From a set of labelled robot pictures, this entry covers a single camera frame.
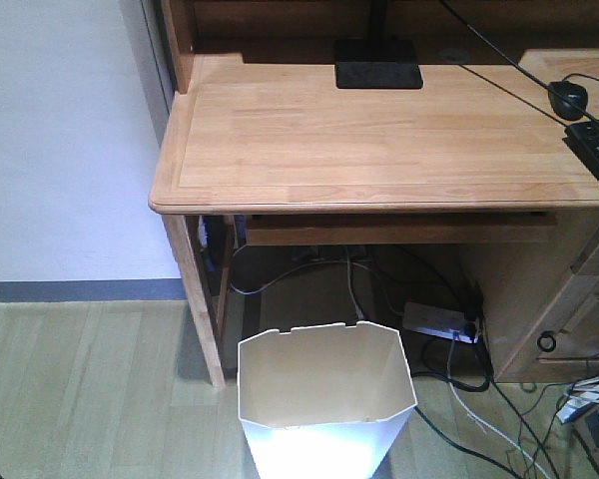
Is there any white plastic trash bin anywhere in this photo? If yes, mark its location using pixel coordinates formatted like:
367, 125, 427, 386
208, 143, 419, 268
237, 321, 417, 478

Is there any wooden desk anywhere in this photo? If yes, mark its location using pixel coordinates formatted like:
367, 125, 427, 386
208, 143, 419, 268
149, 1, 599, 386

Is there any white power strip under desk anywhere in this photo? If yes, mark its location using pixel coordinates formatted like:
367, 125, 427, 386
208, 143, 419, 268
402, 302, 477, 343

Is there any black monitor stand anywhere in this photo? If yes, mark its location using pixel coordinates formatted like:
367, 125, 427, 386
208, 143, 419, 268
333, 1, 423, 90

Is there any wooden drawer cabinet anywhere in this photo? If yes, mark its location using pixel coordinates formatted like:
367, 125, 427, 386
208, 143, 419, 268
460, 210, 599, 382

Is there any black computer mouse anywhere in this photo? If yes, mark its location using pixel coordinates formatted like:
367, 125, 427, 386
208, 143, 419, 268
548, 80, 588, 121

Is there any white cable on floor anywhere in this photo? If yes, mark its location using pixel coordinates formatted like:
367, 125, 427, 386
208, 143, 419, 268
446, 338, 550, 479

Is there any black cable across desk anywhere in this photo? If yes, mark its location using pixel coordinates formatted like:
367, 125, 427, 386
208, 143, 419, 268
438, 0, 599, 141

